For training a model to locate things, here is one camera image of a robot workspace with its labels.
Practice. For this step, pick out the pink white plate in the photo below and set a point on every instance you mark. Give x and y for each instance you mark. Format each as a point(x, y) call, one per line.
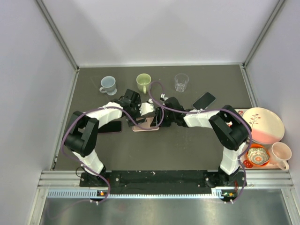
point(267, 127)

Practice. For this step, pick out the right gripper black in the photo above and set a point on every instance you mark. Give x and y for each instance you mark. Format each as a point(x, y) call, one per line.
point(157, 117)

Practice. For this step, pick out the light blue footed cup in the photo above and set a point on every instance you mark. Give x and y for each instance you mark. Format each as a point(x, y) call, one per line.
point(108, 86)

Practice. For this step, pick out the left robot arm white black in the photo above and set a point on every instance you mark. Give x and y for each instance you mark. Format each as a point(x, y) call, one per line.
point(82, 131)

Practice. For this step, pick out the clear glass tumbler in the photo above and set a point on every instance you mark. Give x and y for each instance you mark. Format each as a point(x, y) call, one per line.
point(181, 82)

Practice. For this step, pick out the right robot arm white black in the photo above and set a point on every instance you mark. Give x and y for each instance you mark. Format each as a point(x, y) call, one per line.
point(231, 130)

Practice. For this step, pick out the dark phone blue edge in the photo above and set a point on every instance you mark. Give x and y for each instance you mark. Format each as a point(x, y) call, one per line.
point(204, 101)

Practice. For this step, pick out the green mug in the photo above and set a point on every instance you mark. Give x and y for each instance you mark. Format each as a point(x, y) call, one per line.
point(143, 82)

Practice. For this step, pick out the pink mug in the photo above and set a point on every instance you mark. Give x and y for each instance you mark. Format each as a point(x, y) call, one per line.
point(280, 153)

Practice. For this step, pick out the light blue cable duct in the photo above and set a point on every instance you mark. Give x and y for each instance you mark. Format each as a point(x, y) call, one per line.
point(87, 193)

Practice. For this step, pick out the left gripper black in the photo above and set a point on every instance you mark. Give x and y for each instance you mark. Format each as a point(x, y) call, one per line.
point(138, 121)

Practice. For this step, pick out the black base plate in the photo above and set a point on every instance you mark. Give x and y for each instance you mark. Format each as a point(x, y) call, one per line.
point(171, 181)

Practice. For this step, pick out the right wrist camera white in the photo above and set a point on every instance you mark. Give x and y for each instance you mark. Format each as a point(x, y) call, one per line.
point(163, 97)

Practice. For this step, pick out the orange patterned bowl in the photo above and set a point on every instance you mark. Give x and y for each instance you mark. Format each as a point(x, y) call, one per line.
point(258, 155)

